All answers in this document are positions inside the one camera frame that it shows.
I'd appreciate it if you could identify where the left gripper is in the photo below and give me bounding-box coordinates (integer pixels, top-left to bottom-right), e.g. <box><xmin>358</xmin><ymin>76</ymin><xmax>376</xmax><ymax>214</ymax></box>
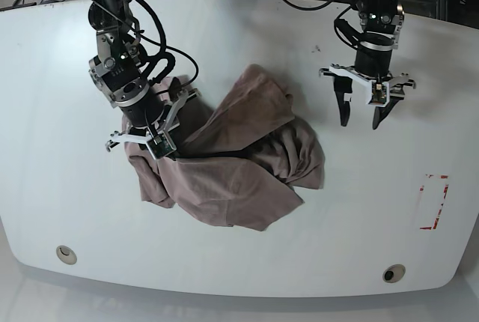
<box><xmin>320</xmin><ymin>50</ymin><xmax>416</xmax><ymax>130</ymax></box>

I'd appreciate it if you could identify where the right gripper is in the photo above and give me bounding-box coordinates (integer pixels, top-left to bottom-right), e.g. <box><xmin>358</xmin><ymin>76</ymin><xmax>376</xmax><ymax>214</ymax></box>
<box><xmin>106</xmin><ymin>88</ymin><xmax>198</xmax><ymax>153</ymax></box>

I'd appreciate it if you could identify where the mauve t-shirt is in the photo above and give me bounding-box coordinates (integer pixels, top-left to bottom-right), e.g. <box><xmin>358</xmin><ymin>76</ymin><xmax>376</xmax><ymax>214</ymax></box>
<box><xmin>124</xmin><ymin>64</ymin><xmax>325</xmax><ymax>231</ymax></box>

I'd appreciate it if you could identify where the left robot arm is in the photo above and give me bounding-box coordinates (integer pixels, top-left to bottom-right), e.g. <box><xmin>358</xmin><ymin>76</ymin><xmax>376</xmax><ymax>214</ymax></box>
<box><xmin>320</xmin><ymin>0</ymin><xmax>416</xmax><ymax>129</ymax></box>

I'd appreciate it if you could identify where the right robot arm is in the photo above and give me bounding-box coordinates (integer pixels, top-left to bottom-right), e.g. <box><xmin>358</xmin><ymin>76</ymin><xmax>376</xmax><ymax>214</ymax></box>
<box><xmin>88</xmin><ymin>0</ymin><xmax>197</xmax><ymax>160</ymax></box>

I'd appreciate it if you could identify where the red tape rectangle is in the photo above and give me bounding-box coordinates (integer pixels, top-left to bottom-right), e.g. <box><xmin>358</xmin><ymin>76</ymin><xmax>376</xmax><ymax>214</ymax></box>
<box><xmin>415</xmin><ymin>174</ymin><xmax>449</xmax><ymax>231</ymax></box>

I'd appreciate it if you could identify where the left table grommet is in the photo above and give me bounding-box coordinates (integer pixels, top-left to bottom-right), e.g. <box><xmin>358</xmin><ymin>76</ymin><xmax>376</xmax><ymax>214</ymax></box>
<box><xmin>55</xmin><ymin>246</ymin><xmax>77</xmax><ymax>265</ymax></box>

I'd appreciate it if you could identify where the table grommet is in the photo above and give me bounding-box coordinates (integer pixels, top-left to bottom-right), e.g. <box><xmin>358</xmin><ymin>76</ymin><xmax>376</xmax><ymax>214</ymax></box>
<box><xmin>55</xmin><ymin>246</ymin><xmax>77</xmax><ymax>265</ymax></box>
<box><xmin>382</xmin><ymin>264</ymin><xmax>406</xmax><ymax>284</ymax></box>

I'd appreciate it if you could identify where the right table grommet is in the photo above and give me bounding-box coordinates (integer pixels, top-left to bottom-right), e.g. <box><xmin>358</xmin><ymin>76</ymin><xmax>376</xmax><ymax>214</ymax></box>
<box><xmin>382</xmin><ymin>264</ymin><xmax>406</xmax><ymax>284</ymax></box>

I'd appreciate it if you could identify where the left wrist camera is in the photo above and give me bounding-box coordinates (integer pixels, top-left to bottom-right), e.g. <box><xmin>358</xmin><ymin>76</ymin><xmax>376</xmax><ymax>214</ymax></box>
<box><xmin>367</xmin><ymin>82</ymin><xmax>390</xmax><ymax>108</ymax></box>

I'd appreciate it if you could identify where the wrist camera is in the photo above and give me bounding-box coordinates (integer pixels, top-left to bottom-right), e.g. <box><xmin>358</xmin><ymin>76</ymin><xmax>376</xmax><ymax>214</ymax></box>
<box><xmin>367</xmin><ymin>82</ymin><xmax>390</xmax><ymax>108</ymax></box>
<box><xmin>146</xmin><ymin>132</ymin><xmax>177</xmax><ymax>160</ymax></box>

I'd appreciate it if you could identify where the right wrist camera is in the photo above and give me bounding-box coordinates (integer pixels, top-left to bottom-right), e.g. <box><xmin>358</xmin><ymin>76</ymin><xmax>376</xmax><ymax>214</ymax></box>
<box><xmin>146</xmin><ymin>132</ymin><xmax>177</xmax><ymax>160</ymax></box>

